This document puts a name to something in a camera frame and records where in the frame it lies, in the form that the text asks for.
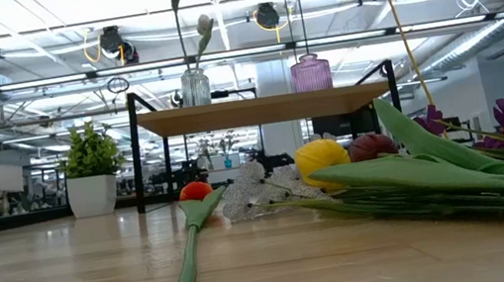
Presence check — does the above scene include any purple ribbed glass vase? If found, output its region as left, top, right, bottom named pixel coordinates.
left=287, top=50, right=334, bottom=95

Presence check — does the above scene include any dark red artificial tulip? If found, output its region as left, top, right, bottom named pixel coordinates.
left=340, top=78, right=504, bottom=207

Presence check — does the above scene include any yellow artificial tulip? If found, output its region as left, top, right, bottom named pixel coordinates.
left=291, top=112, right=504, bottom=239

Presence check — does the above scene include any clear ribbed glass vase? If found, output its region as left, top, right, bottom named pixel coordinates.
left=177, top=65, right=214, bottom=109

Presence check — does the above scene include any orange artificial tulip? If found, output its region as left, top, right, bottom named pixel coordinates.
left=143, top=176, right=242, bottom=282

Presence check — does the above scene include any black monitor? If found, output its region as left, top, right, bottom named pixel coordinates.
left=311, top=106, right=381, bottom=141

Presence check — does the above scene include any purple artificial orchid spray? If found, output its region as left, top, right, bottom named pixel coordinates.
left=411, top=92, right=504, bottom=162

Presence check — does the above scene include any white grey artificial orchid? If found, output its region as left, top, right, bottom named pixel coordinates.
left=215, top=148, right=338, bottom=224

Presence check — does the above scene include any green plant in white pot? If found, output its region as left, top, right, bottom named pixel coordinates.
left=52, top=116, right=134, bottom=222

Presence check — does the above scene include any white lamp shade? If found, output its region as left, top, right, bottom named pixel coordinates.
left=0, top=159, right=28, bottom=197

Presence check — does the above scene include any thin black hanging cable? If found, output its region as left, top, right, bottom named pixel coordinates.
left=282, top=0, right=298, bottom=69
left=296, top=0, right=310, bottom=57

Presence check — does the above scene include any yellow hanging cable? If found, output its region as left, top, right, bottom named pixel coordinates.
left=385, top=0, right=437, bottom=113

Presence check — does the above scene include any wooden shelf with black frame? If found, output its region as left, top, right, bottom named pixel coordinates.
left=120, top=52, right=412, bottom=214

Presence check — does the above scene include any black cable loop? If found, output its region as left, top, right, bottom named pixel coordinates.
left=106, top=74, right=132, bottom=96

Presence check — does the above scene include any black aluminium frame rail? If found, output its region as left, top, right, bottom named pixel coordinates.
left=0, top=193, right=140, bottom=235

